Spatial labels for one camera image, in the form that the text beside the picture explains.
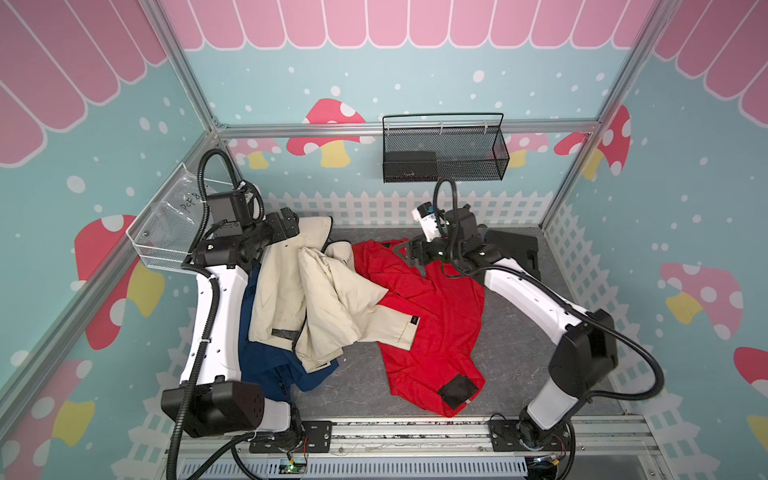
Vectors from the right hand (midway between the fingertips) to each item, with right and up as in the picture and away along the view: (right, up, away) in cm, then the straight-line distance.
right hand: (404, 244), depth 80 cm
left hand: (-30, +4, -6) cm, 31 cm away
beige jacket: (-25, -14, -1) cm, 29 cm away
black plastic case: (+44, 0, +27) cm, 51 cm away
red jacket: (+10, -35, +1) cm, 36 cm away
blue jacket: (-36, -34, +2) cm, 49 cm away
